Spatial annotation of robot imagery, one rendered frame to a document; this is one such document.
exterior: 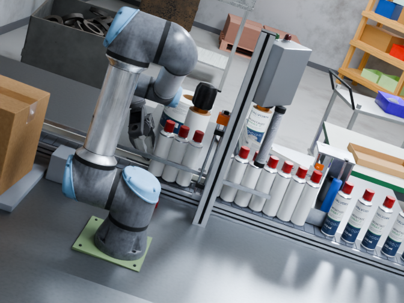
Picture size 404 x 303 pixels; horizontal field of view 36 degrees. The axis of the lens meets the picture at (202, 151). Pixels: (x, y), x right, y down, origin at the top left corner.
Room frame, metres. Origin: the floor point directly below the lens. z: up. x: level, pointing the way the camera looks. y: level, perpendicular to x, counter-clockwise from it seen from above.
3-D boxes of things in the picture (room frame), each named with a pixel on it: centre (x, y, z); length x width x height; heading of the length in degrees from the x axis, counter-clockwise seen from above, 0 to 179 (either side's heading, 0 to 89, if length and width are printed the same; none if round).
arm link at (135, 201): (1.55, 0.14, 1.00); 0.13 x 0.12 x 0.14; 97
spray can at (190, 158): (2.00, 0.03, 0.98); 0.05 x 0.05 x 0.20
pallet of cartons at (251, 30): (9.20, -0.27, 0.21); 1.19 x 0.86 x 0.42; 90
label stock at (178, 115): (2.55, 0.12, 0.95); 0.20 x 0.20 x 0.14
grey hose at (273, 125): (1.90, -0.19, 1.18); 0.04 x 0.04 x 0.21
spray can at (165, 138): (2.00, 0.13, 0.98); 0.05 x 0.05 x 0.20
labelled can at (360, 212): (2.01, -0.59, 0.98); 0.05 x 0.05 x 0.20
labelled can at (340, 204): (2.01, -0.51, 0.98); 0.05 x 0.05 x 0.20
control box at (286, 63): (1.92, -0.13, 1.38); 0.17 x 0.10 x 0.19; 146
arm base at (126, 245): (1.55, 0.13, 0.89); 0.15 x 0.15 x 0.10
